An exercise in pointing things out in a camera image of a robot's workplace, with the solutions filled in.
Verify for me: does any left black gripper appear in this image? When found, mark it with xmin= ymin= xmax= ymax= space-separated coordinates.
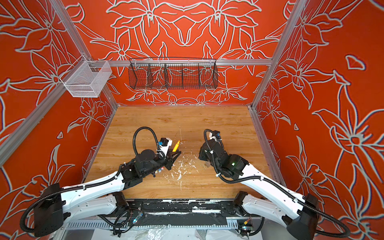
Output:
xmin=142 ymin=147 xmax=182 ymax=177

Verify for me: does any orange marker pen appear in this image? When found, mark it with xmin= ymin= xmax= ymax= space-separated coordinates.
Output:
xmin=173 ymin=141 xmax=181 ymax=152

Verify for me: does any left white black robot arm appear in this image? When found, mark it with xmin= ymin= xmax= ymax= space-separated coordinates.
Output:
xmin=20 ymin=150 xmax=182 ymax=237

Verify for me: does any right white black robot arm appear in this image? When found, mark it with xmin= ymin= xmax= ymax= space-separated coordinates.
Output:
xmin=199 ymin=139 xmax=351 ymax=240

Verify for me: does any clear plastic bin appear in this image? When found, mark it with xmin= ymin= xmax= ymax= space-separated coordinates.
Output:
xmin=59 ymin=55 xmax=112 ymax=98

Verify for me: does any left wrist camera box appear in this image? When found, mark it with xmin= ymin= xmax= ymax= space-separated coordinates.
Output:
xmin=158 ymin=138 xmax=173 ymax=156

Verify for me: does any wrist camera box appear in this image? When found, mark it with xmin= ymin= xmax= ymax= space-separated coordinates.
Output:
xmin=158 ymin=138 xmax=173 ymax=156
xmin=209 ymin=131 xmax=222 ymax=141

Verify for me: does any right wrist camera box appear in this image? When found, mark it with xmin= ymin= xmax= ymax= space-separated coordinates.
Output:
xmin=209 ymin=131 xmax=222 ymax=141

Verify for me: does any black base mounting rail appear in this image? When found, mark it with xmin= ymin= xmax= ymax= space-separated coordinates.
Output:
xmin=119 ymin=199 xmax=262 ymax=229

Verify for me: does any black wire mesh basket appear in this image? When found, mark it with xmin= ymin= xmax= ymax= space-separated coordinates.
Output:
xmin=128 ymin=58 xmax=219 ymax=90

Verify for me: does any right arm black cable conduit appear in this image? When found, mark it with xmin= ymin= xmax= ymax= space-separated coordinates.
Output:
xmin=203 ymin=128 xmax=352 ymax=238

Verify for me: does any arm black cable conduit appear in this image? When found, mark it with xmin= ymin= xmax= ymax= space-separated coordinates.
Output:
xmin=19 ymin=126 xmax=160 ymax=233
xmin=203 ymin=128 xmax=352 ymax=238

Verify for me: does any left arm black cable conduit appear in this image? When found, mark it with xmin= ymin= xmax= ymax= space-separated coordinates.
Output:
xmin=19 ymin=126 xmax=160 ymax=233

